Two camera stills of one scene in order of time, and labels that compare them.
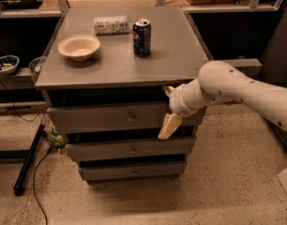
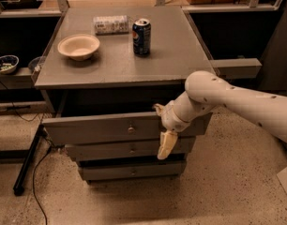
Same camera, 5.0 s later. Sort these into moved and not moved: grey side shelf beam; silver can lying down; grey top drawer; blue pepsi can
Moved: grey top drawer
Not moved: grey side shelf beam; blue pepsi can; silver can lying down
